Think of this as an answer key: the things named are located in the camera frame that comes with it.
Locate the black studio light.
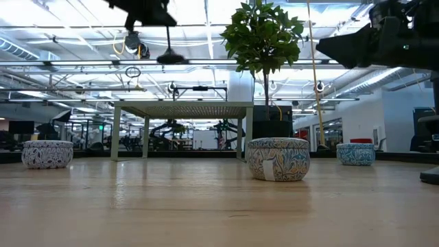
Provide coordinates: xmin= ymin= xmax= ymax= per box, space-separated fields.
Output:
xmin=51 ymin=109 xmax=73 ymax=125

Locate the black office chair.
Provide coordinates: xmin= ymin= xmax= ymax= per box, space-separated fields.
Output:
xmin=409 ymin=107 xmax=437 ymax=153

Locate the black computer monitor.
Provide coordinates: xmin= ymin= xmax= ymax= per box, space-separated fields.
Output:
xmin=8 ymin=120 xmax=36 ymax=135

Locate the yellow vertical pole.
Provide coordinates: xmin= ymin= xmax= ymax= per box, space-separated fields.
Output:
xmin=306 ymin=0 xmax=331 ymax=152

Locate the yellow blue floral candle tin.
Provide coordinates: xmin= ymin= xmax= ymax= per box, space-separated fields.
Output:
xmin=246 ymin=137 xmax=311 ymax=183

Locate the black hanging ceiling device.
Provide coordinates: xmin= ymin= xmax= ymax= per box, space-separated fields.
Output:
xmin=123 ymin=30 xmax=152 ymax=60

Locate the pale green metal riser shelf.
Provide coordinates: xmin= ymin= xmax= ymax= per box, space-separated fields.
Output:
xmin=110 ymin=100 xmax=254 ymax=163

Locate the teal blue patterned candle tin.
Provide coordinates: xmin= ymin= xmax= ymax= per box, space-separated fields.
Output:
xmin=335 ymin=142 xmax=377 ymax=167

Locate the black camera rig frame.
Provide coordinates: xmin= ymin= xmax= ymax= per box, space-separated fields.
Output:
xmin=172 ymin=85 xmax=229 ymax=102

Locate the black hanging cable loop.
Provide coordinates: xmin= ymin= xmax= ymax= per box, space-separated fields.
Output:
xmin=124 ymin=66 xmax=142 ymax=79

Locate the green leafy potted tree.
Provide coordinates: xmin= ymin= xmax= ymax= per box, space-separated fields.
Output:
xmin=220 ymin=0 xmax=306 ymax=121

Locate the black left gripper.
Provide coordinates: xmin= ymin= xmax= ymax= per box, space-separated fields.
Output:
xmin=102 ymin=0 xmax=178 ymax=32

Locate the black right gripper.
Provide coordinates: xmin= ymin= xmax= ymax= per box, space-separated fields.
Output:
xmin=315 ymin=0 xmax=439 ymax=72

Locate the white board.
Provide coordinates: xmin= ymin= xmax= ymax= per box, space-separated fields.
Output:
xmin=192 ymin=130 xmax=220 ymax=151

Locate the black square planter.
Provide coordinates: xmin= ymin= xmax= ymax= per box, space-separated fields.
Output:
xmin=252 ymin=104 xmax=294 ymax=140

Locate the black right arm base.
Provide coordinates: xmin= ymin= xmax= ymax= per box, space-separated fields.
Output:
xmin=417 ymin=70 xmax=439 ymax=185

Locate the purple white floral candle tin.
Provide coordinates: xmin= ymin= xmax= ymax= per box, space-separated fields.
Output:
xmin=21 ymin=139 xmax=75 ymax=170

